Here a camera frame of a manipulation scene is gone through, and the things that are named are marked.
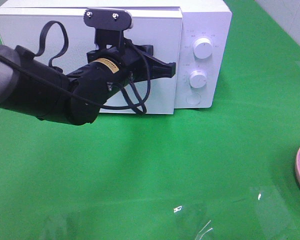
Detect white microwave door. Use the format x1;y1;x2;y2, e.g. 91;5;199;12
0;6;184;115

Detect white microwave oven body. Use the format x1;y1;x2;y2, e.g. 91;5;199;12
0;0;232;114

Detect white microwave knob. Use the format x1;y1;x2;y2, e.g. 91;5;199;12
193;37;213;59
189;70;207;89

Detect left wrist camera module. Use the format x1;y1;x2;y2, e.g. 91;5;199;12
83;8;133;53

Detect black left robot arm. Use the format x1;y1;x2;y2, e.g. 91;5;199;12
0;45;176;126

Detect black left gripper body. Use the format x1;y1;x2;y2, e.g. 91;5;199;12
86;43;149;88

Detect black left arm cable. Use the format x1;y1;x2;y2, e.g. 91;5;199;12
0;20;152;116

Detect round white door-release button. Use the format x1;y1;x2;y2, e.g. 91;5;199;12
186;93;201;106

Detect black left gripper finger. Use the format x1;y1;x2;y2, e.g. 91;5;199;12
133;44;154;57
145;55;176;80

